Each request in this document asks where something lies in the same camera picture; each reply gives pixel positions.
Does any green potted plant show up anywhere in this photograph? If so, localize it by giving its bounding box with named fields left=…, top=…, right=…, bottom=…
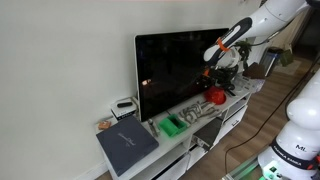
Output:
left=232, top=39, right=251, bottom=77

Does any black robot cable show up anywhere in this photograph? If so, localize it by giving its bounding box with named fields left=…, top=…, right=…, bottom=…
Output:
left=224, top=53, right=320, bottom=175

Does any brown box on stand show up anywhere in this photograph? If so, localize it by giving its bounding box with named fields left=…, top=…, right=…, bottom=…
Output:
left=243, top=62, right=265, bottom=79

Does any black remote control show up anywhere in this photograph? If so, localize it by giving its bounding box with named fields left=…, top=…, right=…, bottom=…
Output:
left=117, top=102, right=133, bottom=108

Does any white TV stand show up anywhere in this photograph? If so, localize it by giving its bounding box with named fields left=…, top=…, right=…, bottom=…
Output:
left=104, top=75, right=263, bottom=180

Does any dark bin in background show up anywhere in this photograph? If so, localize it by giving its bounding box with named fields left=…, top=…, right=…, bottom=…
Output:
left=260, top=47, right=283, bottom=77

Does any white set-top box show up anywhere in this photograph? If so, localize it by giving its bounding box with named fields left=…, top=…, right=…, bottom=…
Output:
left=111, top=98, right=137, bottom=120

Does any dark blue flat box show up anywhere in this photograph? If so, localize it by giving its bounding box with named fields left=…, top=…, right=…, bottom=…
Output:
left=97, top=116, right=159, bottom=176

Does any black flat-screen television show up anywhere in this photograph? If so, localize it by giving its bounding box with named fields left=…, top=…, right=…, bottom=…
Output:
left=134, top=28, right=228, bottom=121

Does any small brown wooden block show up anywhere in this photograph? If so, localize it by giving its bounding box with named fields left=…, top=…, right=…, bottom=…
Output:
left=98, top=121, right=111, bottom=130

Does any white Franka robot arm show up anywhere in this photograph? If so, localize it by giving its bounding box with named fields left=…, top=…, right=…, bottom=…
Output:
left=203, top=0, right=320, bottom=180

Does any red bowl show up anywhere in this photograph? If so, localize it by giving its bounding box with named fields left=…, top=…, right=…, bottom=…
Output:
left=204, top=86, right=226, bottom=105

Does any small grey metal bottle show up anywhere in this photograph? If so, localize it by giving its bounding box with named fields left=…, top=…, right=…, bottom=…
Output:
left=148, top=119, right=158, bottom=137

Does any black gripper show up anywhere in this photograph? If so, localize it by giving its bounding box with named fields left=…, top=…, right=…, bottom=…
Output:
left=203, top=66, right=238, bottom=90

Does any green plastic box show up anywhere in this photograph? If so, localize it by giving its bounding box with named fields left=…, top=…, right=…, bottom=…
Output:
left=158, top=114, right=187, bottom=137

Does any grey striped towel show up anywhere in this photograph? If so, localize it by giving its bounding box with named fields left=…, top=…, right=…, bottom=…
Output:
left=178, top=102, right=222, bottom=124

